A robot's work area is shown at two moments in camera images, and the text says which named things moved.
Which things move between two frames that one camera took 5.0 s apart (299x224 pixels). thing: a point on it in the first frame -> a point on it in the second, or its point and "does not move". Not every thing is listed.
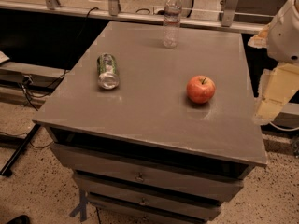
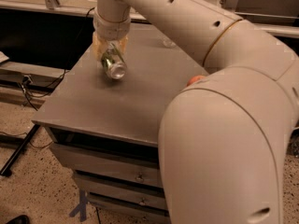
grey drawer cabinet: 144,152 does not move
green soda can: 107,69 -> 114,63
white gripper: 285,36 -> 111,29
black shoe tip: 21,219 does not move
